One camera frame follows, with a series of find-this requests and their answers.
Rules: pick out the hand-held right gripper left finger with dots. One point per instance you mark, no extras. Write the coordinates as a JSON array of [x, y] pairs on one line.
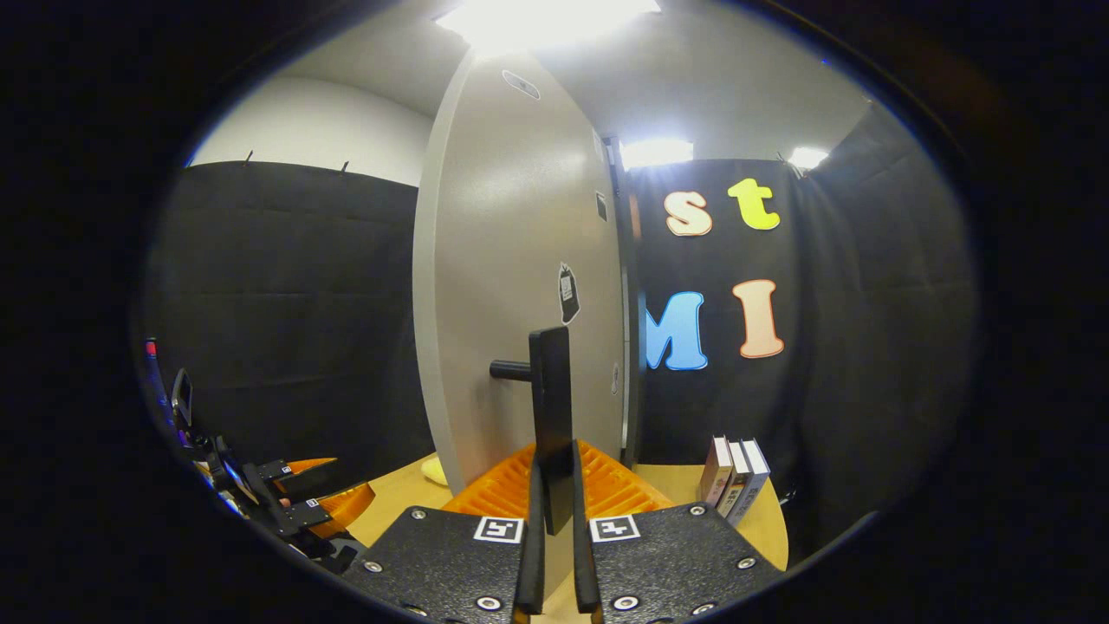
[[433, 563]]

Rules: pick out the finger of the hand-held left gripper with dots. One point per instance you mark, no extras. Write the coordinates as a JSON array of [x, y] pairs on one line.
[[338, 507], [308, 477]]

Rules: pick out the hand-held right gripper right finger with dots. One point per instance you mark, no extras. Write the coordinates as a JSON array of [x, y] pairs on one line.
[[676, 563]]

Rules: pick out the grey white cabinet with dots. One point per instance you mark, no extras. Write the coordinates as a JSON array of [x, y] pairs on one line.
[[628, 347]]

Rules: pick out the white cabinet door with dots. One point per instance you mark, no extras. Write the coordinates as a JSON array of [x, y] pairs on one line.
[[511, 217]]

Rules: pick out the cream plush toy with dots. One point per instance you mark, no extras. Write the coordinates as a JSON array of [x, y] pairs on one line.
[[433, 472]]

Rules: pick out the blue grey book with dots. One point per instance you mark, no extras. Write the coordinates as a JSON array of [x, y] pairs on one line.
[[752, 485]]

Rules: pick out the black backdrop cloth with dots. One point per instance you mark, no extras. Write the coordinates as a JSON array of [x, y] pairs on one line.
[[866, 347]]

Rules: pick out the side ceiling light panel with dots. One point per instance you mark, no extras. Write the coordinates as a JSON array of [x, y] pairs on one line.
[[807, 158]]

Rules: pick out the large ceiling light panel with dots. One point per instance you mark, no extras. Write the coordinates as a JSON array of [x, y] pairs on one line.
[[546, 22]]

